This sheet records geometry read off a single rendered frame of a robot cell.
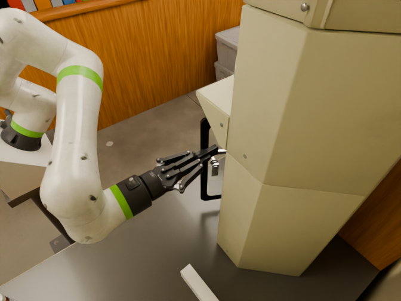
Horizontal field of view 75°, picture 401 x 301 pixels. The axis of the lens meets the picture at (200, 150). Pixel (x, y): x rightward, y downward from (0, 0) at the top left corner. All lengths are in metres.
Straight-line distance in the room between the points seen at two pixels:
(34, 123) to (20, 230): 1.36
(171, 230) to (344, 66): 0.80
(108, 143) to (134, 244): 1.84
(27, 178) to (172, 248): 0.64
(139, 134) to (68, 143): 2.17
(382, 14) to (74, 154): 0.52
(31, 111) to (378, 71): 1.11
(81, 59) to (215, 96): 0.41
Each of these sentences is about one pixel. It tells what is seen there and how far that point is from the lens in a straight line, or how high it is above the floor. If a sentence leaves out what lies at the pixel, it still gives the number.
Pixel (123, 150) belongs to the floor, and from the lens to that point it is 2.62.
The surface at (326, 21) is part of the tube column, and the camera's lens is 0.35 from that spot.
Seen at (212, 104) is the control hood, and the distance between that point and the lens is 0.55.
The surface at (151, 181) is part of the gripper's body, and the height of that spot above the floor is 1.31.
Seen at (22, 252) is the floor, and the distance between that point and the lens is 2.34.
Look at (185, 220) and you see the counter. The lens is 1.02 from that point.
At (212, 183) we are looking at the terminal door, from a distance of 0.92.
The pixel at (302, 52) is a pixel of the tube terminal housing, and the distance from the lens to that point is 0.36.
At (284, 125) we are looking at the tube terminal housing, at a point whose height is 1.57.
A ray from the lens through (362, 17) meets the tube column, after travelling 0.36.
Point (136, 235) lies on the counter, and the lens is 1.01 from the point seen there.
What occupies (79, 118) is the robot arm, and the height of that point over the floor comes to 1.46.
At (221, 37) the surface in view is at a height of 0.65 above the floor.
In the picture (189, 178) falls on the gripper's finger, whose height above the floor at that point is 1.29.
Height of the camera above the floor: 1.84
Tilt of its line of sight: 47 degrees down
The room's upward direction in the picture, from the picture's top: straight up
